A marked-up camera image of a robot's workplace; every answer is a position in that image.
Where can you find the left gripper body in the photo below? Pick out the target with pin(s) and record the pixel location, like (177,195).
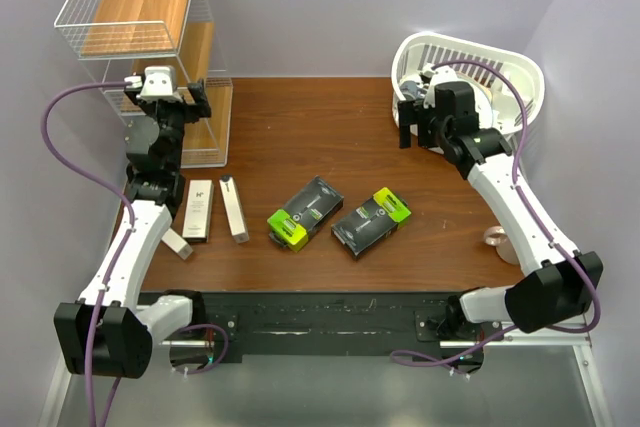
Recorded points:
(172,118)

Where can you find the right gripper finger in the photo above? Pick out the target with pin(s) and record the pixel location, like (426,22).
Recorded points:
(405,136)
(406,111)

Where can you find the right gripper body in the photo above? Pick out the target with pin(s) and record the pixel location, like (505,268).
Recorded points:
(438,126)

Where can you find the black green razor box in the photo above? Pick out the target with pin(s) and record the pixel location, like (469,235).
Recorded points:
(297,222)
(371,223)

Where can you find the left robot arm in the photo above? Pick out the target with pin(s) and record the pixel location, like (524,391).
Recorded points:
(102,333)

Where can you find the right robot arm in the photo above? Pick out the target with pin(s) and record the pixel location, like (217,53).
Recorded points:
(559,280)

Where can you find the grey item in basket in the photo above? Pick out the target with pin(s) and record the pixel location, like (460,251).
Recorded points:
(413,88)

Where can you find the white plastic dish basket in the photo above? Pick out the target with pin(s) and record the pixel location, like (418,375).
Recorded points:
(509,87)

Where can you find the silver box with H logo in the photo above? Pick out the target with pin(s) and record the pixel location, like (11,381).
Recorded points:
(197,218)

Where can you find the small silver box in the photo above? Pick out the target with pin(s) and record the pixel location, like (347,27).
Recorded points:
(177,244)

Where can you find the pink ceramic mug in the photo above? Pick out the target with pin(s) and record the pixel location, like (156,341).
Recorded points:
(497,238)

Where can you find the narrow silver razor box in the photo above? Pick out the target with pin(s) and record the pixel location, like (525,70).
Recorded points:
(234,212)

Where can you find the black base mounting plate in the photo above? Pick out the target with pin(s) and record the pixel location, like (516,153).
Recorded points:
(407,327)

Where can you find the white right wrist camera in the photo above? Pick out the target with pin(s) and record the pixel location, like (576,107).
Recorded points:
(430,77)

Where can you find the white wire wooden shelf rack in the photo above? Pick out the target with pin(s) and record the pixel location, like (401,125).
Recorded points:
(117,38)

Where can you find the aluminium frame rail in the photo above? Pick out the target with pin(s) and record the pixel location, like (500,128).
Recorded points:
(581,347)

